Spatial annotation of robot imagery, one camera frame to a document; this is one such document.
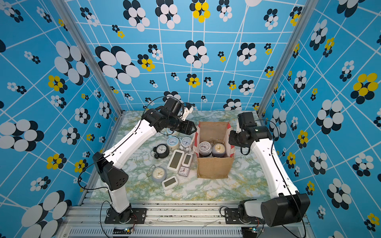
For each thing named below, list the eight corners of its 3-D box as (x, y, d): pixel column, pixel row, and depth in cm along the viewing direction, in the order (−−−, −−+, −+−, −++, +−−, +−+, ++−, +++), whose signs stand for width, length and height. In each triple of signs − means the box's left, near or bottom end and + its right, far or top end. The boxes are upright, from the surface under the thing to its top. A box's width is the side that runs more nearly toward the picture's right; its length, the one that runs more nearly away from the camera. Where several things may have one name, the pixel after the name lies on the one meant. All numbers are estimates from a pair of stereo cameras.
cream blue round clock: (166, 150, 99) (165, 147, 96) (168, 138, 105) (167, 135, 102) (178, 150, 99) (178, 147, 96) (179, 138, 105) (179, 135, 102)
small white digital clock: (181, 166, 92) (181, 164, 90) (184, 154, 97) (184, 153, 95) (189, 167, 91) (189, 166, 89) (192, 156, 96) (192, 154, 94)
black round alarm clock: (152, 158, 95) (151, 156, 93) (155, 146, 101) (154, 144, 98) (168, 158, 95) (167, 156, 92) (170, 146, 101) (169, 144, 98)
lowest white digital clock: (163, 190, 83) (162, 189, 81) (161, 181, 86) (160, 180, 84) (178, 185, 84) (178, 184, 83) (176, 176, 88) (176, 175, 86)
